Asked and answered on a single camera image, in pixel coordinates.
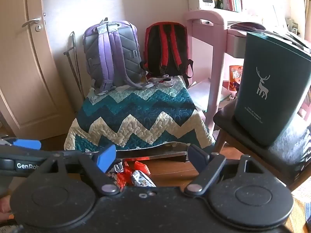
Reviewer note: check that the pile of papers on desk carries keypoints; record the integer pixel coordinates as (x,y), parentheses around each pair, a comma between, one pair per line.
(245,25)

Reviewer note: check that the red black backpack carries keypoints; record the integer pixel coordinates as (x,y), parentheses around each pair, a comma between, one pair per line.
(167,43)

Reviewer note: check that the red crumpled wrapper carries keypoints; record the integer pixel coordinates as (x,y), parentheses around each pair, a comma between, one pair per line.
(122,177)

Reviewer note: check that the orange snack bag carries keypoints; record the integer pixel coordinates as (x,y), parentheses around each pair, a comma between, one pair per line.
(234,77)

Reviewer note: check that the loose papers under desk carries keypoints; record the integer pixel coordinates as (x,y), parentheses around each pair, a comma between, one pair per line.
(203,92)

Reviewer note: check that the teal white zigzag quilt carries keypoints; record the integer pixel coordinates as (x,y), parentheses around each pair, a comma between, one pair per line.
(136,111)

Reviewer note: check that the small white clock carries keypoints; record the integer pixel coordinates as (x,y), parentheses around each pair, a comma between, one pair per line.
(209,2)

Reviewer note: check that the purple grey cloth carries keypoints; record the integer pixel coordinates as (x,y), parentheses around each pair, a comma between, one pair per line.
(121,53)

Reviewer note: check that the pink desk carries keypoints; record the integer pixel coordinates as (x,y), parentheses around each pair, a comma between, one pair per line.
(206,29)

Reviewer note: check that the grey metal poles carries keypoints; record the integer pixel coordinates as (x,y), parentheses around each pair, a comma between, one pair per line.
(73,63)

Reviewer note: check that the patterned orange rug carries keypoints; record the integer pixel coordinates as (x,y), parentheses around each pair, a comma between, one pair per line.
(301,194)

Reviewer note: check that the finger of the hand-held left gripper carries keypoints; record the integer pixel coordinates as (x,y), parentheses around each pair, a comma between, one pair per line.
(26,144)

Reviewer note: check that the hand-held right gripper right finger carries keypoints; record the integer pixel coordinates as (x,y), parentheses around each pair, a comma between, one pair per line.
(197,154)

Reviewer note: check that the wooden chair with dark cushion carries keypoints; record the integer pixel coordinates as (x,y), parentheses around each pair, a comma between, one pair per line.
(243,136)

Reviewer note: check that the beige wooden door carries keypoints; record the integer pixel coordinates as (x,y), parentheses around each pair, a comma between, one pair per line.
(29,77)

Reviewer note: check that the low dark wooden bench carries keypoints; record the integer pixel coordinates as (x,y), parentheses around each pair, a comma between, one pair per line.
(155,154)

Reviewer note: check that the silver printed snack wrapper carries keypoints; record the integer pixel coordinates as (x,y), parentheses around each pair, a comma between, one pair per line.
(142,180)

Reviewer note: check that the small silver wrapper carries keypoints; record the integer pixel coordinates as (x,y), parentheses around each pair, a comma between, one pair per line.
(118,168)

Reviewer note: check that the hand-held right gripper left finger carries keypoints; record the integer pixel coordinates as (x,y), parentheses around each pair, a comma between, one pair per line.
(107,157)

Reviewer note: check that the orange knitted cloth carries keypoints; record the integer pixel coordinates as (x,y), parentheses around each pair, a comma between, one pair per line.
(142,166)

